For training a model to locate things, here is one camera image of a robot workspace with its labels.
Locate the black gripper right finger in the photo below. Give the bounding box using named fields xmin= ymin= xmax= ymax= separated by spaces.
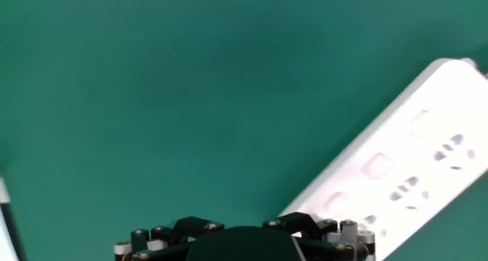
xmin=262 ymin=211 xmax=377 ymax=261

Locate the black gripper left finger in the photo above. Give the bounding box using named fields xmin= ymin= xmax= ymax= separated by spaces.
xmin=113 ymin=215 xmax=226 ymax=261

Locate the white four-socket power strip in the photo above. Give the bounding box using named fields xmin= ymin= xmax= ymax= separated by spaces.
xmin=278 ymin=57 xmax=488 ymax=261

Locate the green table mat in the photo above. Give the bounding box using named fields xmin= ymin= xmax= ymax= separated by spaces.
xmin=0 ymin=0 xmax=488 ymax=261

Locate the aluminium table frame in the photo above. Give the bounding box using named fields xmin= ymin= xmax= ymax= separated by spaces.
xmin=0 ymin=172 xmax=27 ymax=261

